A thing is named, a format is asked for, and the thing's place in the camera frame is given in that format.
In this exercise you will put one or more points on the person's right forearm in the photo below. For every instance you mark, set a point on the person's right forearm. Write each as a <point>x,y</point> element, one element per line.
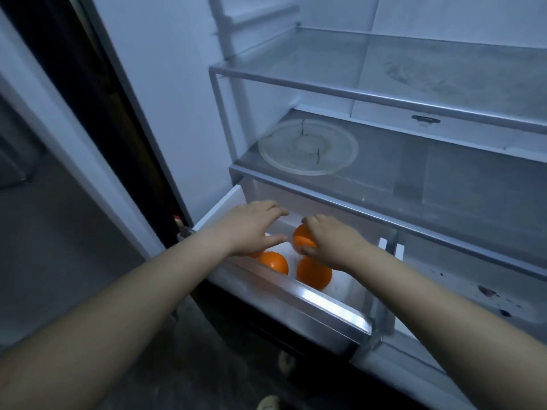
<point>448,333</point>

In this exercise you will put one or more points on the person's slipper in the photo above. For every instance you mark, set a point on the person's slipper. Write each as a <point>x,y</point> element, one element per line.
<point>287,362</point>
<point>268,403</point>

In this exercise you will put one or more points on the person's left hand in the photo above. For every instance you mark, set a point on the person's left hand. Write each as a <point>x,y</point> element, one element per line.
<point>241,228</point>

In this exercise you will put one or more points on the person's left thumb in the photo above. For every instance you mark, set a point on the person's left thumb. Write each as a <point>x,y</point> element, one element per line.
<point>271,242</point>

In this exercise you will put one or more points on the orange fruit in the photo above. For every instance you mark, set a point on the orange fruit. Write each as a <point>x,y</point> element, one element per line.
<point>314,274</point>
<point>301,239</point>
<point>273,262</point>
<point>257,254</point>

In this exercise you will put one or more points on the person's left forearm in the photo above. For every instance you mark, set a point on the person's left forearm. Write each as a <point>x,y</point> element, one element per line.
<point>107,320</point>

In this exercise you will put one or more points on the person's right hand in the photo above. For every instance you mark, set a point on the person's right hand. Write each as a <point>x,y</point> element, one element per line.
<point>335,245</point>

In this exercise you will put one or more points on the white refrigerator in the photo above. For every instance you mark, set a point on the white refrigerator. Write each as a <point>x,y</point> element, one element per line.
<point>171,81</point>

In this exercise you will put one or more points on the round clear glass plate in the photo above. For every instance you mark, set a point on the round clear glass plate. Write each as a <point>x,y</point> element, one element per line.
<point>307,147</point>

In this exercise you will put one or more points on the white refrigerator door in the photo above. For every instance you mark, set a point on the white refrigerator door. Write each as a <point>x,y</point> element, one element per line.
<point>85,162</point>

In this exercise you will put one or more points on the person's right thumb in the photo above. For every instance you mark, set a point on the person's right thumb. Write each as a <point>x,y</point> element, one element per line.
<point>307,250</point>

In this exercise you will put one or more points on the glass refrigerator shelf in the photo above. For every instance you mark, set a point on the glass refrigerator shelf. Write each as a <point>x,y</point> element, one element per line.
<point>406,72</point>
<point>448,192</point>

